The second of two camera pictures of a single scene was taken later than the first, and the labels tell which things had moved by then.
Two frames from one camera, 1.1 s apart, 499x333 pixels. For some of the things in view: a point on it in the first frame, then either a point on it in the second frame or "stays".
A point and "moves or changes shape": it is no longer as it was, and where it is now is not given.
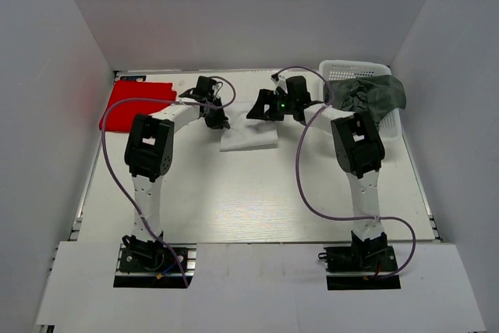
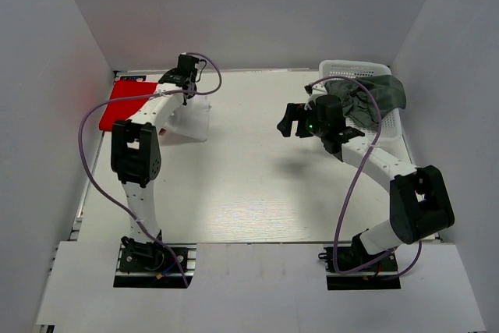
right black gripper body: x=290 y=102 to x=320 y=129
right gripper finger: x=265 y=98 to x=293 y=112
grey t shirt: x=379 y=95 stays
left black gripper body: x=215 y=102 to x=171 y=72
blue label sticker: x=133 y=78 stays
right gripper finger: x=274 y=111 to x=305 y=129
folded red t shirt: x=121 y=118 stays
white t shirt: x=246 y=133 moves or changes shape
